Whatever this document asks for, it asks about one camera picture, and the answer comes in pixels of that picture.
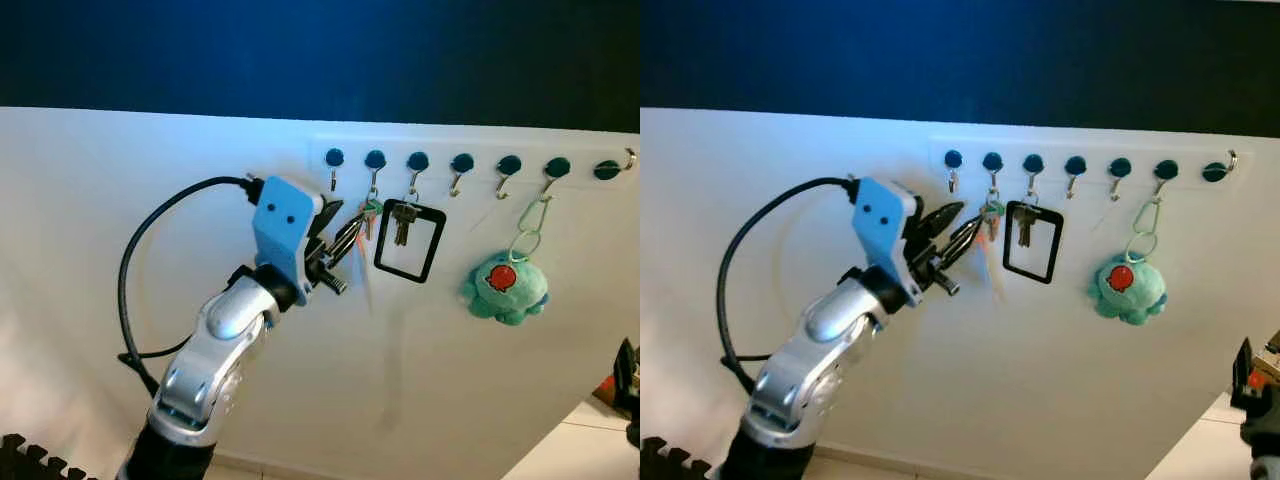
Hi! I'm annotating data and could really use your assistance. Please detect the key bunch with orange strap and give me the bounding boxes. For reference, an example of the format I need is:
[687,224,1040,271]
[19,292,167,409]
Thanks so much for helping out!
[978,199,1008,299]
[352,196,387,306]

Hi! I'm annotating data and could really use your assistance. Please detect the black foam floor mat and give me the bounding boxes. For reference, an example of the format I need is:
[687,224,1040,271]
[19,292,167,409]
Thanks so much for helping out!
[640,436,717,480]
[0,432,103,480]

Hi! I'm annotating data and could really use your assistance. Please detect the green carabiner clip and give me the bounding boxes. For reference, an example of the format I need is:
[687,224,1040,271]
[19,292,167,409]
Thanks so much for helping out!
[1129,194,1165,264]
[512,192,558,264]

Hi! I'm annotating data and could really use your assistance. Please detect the black rectangular frame keychain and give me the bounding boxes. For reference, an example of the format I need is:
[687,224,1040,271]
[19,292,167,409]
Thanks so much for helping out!
[1002,200,1065,286]
[373,198,448,286]

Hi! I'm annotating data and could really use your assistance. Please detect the blue-white left wrist camera mount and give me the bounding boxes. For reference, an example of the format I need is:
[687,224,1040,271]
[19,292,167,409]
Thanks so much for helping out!
[852,177,926,308]
[250,176,327,307]

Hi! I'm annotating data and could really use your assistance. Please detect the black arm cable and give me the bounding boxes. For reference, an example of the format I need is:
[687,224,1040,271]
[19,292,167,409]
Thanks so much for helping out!
[717,176,863,396]
[117,176,266,397]

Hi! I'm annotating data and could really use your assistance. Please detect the green plush octopus keychain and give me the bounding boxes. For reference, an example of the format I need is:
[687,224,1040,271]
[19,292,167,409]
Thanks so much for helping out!
[1087,252,1170,328]
[459,249,552,328]

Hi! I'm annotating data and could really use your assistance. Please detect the white wall hook rail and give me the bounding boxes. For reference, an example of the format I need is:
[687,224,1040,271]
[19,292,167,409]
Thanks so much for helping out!
[309,134,641,192]
[927,137,1247,194]

